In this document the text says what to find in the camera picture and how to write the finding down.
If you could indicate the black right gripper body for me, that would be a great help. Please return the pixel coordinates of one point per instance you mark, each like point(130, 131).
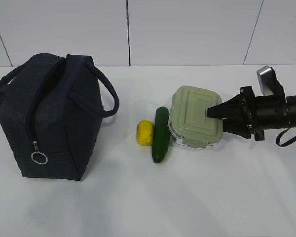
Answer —
point(263, 112)

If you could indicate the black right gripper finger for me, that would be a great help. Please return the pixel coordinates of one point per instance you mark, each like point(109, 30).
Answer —
point(231, 109)
point(237, 127)

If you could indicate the glass container with green lid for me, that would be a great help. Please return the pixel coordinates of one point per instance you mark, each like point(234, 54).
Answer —
point(188, 121)

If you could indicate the dark green cucumber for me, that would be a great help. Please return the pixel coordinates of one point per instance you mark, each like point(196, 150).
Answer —
point(161, 136)

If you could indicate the yellow lemon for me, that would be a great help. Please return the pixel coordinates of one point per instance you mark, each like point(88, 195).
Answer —
point(145, 132)

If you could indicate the dark navy fabric lunch bag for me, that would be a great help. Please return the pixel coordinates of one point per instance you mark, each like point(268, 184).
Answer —
point(51, 110)

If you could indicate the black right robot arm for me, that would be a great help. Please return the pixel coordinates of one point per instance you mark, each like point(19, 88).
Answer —
point(291, 113)

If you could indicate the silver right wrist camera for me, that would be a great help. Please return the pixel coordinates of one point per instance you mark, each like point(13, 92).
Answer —
point(268, 82)

